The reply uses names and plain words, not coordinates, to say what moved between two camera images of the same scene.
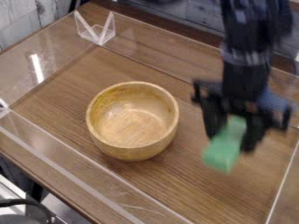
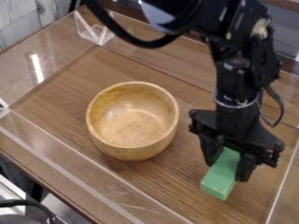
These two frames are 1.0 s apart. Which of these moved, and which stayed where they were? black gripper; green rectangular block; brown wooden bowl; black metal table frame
Moved: green rectangular block; black gripper
Stayed: black metal table frame; brown wooden bowl
